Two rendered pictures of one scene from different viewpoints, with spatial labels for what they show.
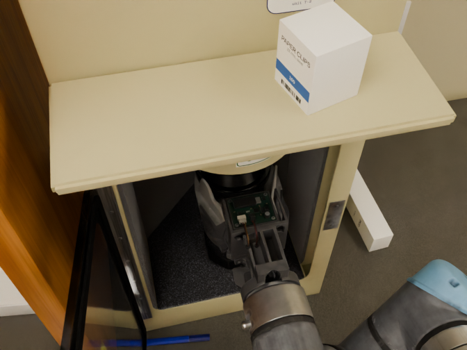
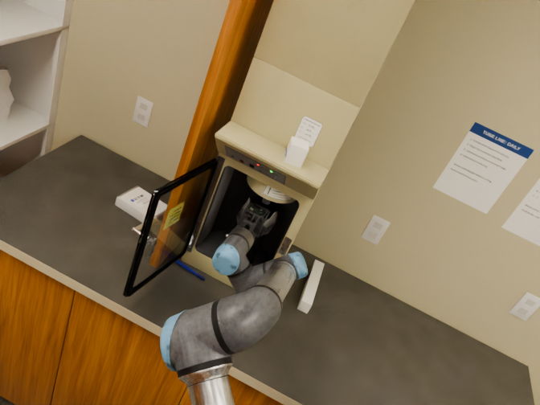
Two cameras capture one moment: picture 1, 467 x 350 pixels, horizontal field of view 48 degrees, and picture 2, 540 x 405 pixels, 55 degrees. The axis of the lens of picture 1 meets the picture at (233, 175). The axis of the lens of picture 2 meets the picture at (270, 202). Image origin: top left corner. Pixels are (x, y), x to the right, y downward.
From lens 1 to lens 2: 1.07 m
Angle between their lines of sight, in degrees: 24
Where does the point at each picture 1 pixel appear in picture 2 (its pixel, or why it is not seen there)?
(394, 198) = (328, 304)
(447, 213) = (346, 325)
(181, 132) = (251, 145)
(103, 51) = (248, 120)
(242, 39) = (284, 141)
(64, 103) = (231, 124)
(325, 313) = not seen: hidden behind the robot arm
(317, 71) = (290, 149)
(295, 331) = (240, 239)
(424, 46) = (391, 255)
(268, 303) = (239, 230)
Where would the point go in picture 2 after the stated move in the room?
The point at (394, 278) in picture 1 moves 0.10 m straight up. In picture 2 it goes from (298, 323) to (309, 304)
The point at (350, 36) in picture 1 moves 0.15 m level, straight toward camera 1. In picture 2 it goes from (303, 147) to (264, 153)
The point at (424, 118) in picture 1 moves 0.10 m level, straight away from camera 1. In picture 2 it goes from (310, 180) to (337, 180)
